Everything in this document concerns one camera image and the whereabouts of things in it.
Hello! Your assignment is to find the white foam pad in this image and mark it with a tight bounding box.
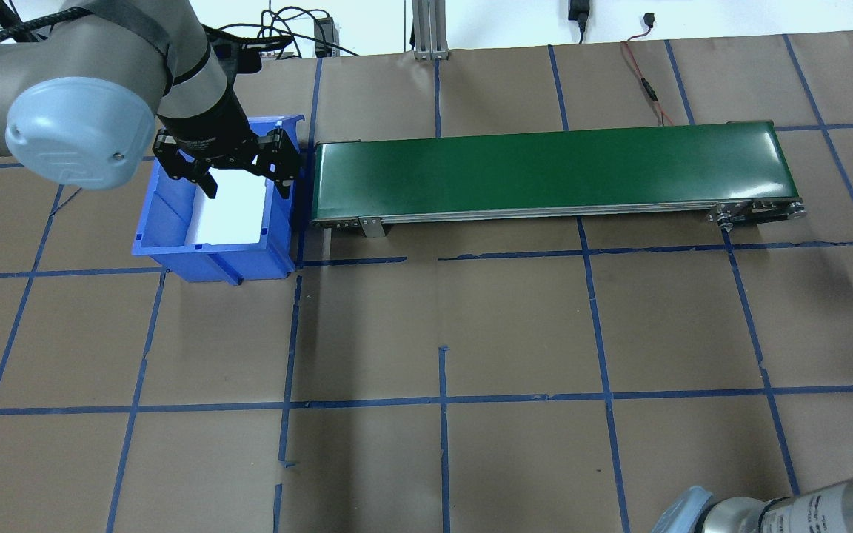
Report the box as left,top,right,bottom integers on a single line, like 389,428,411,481
186,169,270,247

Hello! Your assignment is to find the blue plastic storage bin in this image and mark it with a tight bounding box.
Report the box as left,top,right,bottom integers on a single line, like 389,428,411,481
132,115,306,286

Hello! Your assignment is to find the green conveyor belt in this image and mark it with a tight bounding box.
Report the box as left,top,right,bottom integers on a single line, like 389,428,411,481
310,120,807,240

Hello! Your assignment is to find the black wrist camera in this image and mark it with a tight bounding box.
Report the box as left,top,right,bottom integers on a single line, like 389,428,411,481
201,26,266,76

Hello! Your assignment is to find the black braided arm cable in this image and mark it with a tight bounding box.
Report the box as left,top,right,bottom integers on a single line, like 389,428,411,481
0,6,96,71

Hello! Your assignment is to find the aluminium extrusion post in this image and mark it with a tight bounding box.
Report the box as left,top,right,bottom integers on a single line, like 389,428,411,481
410,0,452,61

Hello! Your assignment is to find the thin red wire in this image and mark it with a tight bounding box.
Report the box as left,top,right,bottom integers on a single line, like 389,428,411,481
621,11,678,128

